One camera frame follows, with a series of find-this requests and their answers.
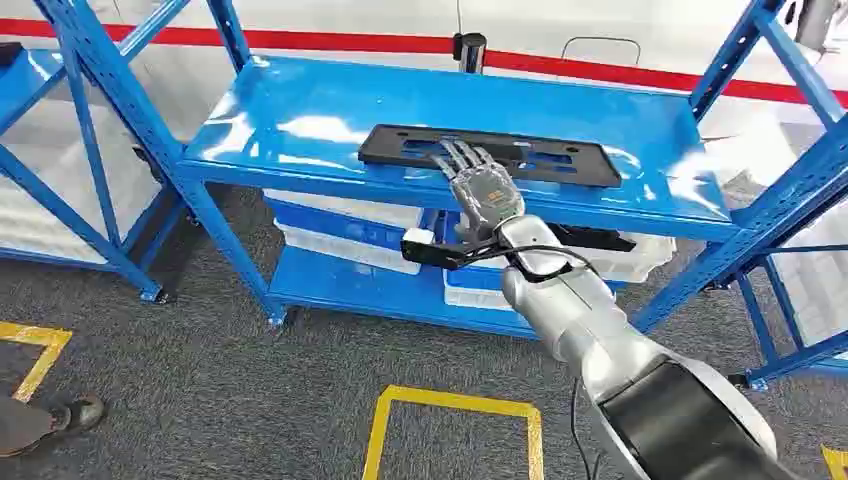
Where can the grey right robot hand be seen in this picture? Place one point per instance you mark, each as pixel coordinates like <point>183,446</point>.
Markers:
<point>489,193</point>

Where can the black plastic panel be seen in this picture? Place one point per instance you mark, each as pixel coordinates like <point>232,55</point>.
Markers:
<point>397,151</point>

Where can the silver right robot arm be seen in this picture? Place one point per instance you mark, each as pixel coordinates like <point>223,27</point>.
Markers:
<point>596,331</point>

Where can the white plastic crate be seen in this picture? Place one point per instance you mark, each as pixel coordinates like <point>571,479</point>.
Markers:
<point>470,298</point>
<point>53,166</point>
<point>636,262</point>
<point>818,278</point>
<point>344,255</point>
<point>344,206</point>
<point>46,238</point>

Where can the black plastic part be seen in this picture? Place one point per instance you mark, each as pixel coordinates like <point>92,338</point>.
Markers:
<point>590,237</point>

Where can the blue metal shelf rack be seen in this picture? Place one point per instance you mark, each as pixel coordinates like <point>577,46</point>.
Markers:
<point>86,126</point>
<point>318,112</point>
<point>788,192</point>

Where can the yellow tape square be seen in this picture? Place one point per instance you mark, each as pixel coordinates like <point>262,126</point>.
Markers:
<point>836,460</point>
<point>46,348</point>
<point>450,401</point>

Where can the person's shoe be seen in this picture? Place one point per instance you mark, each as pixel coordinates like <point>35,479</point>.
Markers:
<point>79,414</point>

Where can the person's leg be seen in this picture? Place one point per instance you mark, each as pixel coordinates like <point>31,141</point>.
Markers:
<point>20,427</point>

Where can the chrome barrier post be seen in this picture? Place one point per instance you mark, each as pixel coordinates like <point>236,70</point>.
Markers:
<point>472,54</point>

